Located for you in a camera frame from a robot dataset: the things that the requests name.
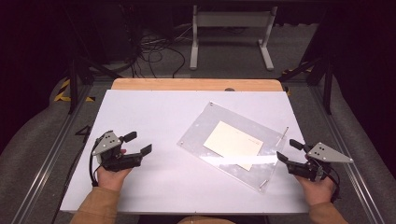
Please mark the person's left hand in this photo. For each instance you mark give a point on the person's left hand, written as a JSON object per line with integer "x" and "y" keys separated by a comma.
{"x": 111, "y": 179}

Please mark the aluminium floor rail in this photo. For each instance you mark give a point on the aluminium floor rail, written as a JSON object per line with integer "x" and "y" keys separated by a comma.
{"x": 355, "y": 174}
{"x": 46, "y": 165}

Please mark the cream paper card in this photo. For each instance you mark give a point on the cream paper card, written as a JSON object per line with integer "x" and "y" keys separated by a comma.
{"x": 233, "y": 144}

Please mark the black metal stand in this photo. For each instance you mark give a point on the black metal stand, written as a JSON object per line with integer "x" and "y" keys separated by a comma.
{"x": 74, "y": 81}
{"x": 325, "y": 81}

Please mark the wooden table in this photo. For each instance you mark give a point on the wooden table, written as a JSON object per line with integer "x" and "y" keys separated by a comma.
{"x": 186, "y": 84}

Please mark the clear acrylic frame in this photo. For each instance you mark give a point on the clear acrylic frame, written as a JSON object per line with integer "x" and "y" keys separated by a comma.
{"x": 218, "y": 124}

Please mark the person's right hand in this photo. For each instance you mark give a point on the person's right hand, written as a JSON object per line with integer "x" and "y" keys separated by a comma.
{"x": 316, "y": 190}

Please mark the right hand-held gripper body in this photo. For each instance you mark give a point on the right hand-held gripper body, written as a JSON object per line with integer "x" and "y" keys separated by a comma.
{"x": 327, "y": 154}

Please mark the white board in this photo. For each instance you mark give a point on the white board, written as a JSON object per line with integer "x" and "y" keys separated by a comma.
{"x": 149, "y": 186}

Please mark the yellow black floor tape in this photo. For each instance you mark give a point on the yellow black floor tape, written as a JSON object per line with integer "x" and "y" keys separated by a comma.
{"x": 295, "y": 69}
{"x": 63, "y": 91}

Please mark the white metal table frame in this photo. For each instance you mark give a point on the white metal table frame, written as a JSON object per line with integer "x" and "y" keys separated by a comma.
{"x": 232, "y": 19}

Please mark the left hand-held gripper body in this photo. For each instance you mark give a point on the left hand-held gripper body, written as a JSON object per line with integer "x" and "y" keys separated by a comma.
{"x": 107, "y": 143}

